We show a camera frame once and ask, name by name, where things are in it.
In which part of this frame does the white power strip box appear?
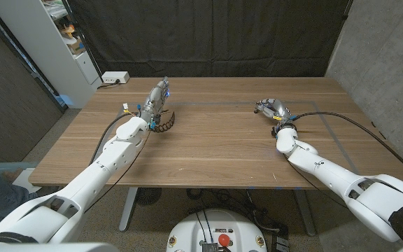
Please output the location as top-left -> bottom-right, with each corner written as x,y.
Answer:
101,71 -> 131,85

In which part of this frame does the grey table leg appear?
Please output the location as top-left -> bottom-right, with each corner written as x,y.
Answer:
293,188 -> 317,237
118,187 -> 139,232

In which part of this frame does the white shelf cabinet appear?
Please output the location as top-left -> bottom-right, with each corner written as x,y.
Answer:
0,0 -> 104,109

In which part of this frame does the black round floor fan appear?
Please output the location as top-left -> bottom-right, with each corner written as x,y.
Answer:
134,187 -> 163,207

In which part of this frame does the white robot torso base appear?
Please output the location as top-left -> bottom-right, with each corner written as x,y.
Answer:
166,209 -> 268,252

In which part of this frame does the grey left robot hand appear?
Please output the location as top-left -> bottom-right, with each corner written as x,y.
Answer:
140,76 -> 171,124

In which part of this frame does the orange toy figure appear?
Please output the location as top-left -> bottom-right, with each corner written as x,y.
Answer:
61,24 -> 76,39

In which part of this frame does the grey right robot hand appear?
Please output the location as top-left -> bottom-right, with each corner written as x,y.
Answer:
253,98 -> 292,124

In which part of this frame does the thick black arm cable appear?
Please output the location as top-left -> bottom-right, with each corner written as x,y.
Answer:
290,111 -> 403,176
88,112 -> 139,165

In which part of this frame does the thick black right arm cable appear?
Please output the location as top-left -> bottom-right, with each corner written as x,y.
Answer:
290,111 -> 403,176

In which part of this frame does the black curtain backdrop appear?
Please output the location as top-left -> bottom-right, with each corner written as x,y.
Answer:
66,0 -> 353,78

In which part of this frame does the cardboard box on shelf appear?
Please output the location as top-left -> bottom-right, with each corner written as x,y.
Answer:
69,38 -> 86,55

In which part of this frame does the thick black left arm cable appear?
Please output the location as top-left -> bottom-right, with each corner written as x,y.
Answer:
88,112 -> 139,165

